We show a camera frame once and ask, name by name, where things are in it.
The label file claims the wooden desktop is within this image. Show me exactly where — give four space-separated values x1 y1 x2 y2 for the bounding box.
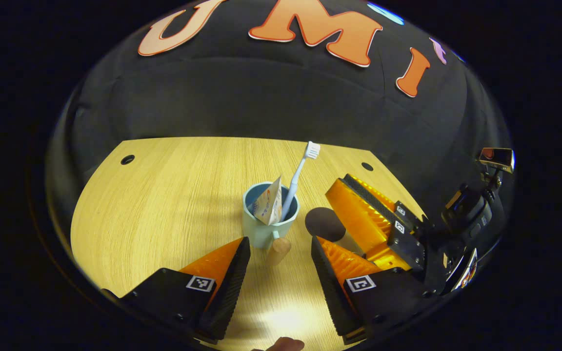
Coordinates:
70 136 428 351

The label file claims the light blue cup wooden handle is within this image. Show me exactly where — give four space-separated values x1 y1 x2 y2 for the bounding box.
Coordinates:
242 181 301 266

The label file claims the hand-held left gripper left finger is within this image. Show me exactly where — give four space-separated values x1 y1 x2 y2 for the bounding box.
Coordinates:
115 236 251 342

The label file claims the white toothbrush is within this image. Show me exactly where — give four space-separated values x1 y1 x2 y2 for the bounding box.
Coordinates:
281 141 321 220

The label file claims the white toothpaste tube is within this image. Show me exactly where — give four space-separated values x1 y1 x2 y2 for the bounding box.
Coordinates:
253 175 283 226

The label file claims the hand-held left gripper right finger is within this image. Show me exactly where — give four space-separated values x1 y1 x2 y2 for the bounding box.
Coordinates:
311 236 438 344

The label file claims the dark brown round coaster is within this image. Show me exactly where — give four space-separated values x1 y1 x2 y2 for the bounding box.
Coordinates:
305 207 347 243

